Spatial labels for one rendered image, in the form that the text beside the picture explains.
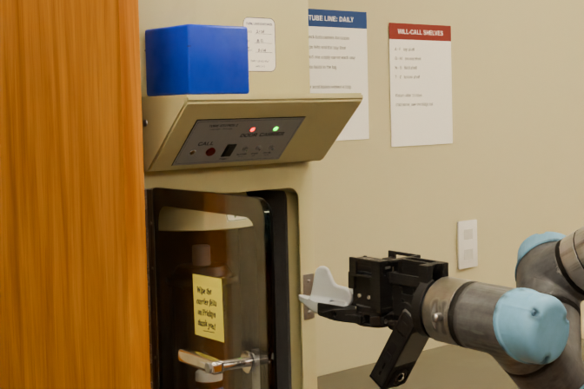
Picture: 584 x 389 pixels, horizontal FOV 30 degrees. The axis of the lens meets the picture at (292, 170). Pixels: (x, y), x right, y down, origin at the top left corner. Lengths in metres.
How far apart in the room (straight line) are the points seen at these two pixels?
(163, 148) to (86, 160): 0.10
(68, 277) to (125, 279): 0.14
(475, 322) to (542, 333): 0.07
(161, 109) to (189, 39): 0.10
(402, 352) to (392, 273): 0.09
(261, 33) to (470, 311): 0.61
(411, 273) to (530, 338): 0.20
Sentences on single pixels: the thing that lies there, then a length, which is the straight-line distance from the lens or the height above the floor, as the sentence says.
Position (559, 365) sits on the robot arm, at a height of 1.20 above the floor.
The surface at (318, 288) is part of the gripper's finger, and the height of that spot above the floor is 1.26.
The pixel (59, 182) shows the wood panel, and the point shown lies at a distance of 1.50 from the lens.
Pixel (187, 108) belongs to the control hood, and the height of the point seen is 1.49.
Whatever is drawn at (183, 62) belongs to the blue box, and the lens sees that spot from 1.41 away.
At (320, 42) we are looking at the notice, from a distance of 2.29.
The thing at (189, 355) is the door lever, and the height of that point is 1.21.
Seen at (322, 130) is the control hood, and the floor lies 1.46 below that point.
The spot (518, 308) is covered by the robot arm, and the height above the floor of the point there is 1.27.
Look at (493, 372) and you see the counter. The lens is 2.31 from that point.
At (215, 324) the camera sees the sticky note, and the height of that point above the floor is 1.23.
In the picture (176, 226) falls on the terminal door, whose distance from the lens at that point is 1.40.
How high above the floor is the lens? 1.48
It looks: 3 degrees down
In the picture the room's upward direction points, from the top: 1 degrees counter-clockwise
